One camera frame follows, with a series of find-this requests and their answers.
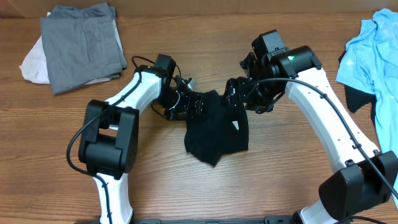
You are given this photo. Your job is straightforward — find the black t-shirt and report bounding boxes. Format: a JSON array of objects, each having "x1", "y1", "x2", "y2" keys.
[{"x1": 184, "y1": 90, "x2": 249, "y2": 167}]

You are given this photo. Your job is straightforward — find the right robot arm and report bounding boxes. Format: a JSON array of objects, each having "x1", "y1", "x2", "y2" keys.
[{"x1": 223, "y1": 30, "x2": 397, "y2": 224}]

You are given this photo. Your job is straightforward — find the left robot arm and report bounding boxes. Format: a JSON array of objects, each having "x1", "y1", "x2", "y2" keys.
[{"x1": 74, "y1": 54, "x2": 200, "y2": 223}]

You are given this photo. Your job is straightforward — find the black garment under blue shirt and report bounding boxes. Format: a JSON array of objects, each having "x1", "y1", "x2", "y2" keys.
[{"x1": 336, "y1": 62, "x2": 376, "y2": 125}]

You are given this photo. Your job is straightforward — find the light blue shirt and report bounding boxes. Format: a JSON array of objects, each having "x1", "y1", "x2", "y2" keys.
[{"x1": 336, "y1": 9, "x2": 397, "y2": 153}]

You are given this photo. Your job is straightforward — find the folded grey shorts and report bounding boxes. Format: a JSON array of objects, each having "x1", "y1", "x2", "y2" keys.
[{"x1": 40, "y1": 2, "x2": 127, "y2": 95}]

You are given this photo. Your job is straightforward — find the white cloth under shorts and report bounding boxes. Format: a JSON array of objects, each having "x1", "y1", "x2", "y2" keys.
[{"x1": 19, "y1": 13, "x2": 123, "y2": 85}]

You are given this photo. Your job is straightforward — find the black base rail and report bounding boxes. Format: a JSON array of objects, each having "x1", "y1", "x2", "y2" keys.
[{"x1": 131, "y1": 215, "x2": 294, "y2": 224}]

